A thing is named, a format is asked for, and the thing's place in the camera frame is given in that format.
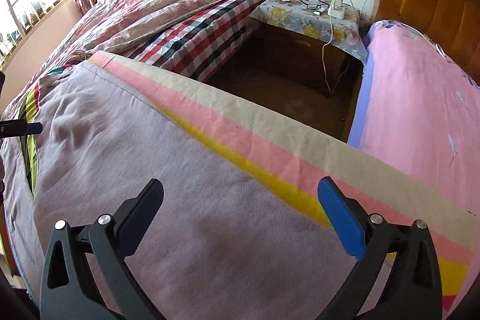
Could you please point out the black eyeglasses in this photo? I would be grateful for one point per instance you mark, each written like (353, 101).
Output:
(316, 5)

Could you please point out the pink bed cover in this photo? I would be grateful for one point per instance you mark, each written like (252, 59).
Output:
(418, 112)

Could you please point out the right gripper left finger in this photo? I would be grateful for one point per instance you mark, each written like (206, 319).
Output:
(68, 288)

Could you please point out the lilac purple pants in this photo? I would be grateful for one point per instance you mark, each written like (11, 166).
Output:
(222, 246)

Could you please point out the red plaid bed sheet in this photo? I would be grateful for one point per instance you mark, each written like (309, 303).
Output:
(197, 46)

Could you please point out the floral covered nightstand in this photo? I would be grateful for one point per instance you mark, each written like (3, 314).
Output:
(308, 46)

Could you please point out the colourful striped blanket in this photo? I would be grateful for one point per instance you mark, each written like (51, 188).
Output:
(290, 158)

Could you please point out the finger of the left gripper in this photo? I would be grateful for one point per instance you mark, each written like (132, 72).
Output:
(18, 128)

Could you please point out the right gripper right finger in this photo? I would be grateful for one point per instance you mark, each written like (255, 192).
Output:
(413, 289)

